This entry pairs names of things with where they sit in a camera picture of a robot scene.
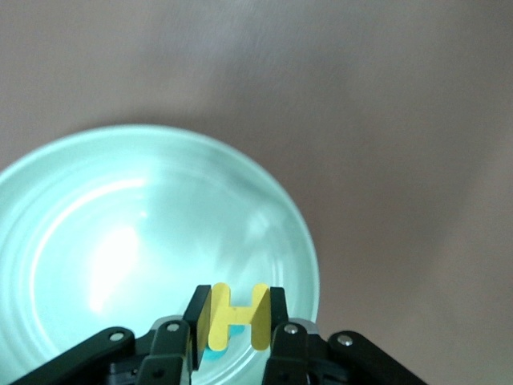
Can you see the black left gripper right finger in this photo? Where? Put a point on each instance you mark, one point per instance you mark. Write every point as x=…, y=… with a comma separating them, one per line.
x=278, y=317

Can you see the pale green round plate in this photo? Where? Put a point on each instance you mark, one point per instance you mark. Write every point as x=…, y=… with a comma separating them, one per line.
x=120, y=240

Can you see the teal foam letter R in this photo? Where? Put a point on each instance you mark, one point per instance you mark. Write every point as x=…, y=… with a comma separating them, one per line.
x=214, y=355

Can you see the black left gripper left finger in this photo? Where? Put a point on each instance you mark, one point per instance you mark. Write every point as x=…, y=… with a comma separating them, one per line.
x=202, y=321

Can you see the yellow foam letter H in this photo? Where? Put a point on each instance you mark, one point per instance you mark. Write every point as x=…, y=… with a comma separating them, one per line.
x=236, y=313

